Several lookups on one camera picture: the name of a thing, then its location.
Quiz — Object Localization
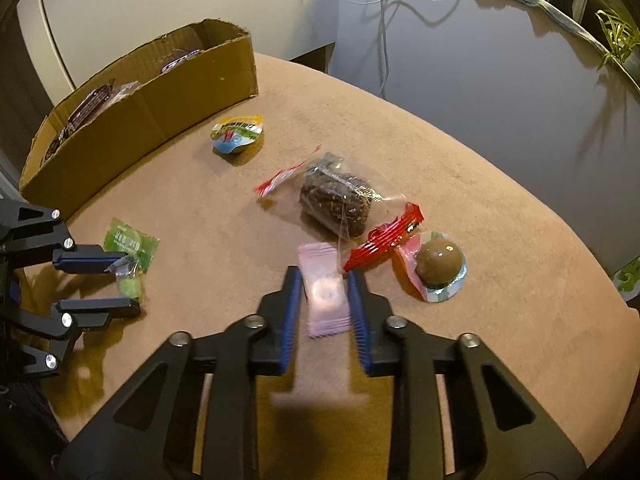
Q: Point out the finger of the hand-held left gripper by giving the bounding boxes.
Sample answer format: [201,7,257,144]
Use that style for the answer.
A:
[20,297,142,377]
[0,199,128,274]

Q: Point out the brown cake packet red ends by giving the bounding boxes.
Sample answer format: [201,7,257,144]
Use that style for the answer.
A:
[42,132,68,163]
[252,145,426,273]

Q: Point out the cardboard box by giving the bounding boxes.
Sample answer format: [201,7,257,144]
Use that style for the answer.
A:
[19,19,260,221]

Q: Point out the clear snack packet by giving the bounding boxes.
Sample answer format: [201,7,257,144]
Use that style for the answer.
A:
[111,81,141,106]

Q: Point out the jelly cup with printed lid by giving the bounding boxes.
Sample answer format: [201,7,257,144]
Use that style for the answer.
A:
[210,115,265,156]

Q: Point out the chocolate ball packet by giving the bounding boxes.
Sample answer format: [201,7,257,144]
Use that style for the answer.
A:
[397,231,471,303]

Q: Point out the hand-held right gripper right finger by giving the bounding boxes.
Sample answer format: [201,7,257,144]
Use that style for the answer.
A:
[347,269,587,480]

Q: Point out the pink candy packet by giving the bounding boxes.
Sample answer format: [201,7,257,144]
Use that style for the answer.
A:
[297,241,352,338]

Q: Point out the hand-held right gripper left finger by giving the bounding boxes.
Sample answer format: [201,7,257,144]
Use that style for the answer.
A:
[57,265,306,480]

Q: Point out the green and white package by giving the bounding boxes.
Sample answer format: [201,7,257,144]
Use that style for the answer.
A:
[612,267,640,306]

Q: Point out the green candy packet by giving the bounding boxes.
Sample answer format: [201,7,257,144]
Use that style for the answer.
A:
[102,216,161,307]

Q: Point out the potted spider plant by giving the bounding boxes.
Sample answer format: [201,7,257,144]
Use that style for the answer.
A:
[595,7,640,73]

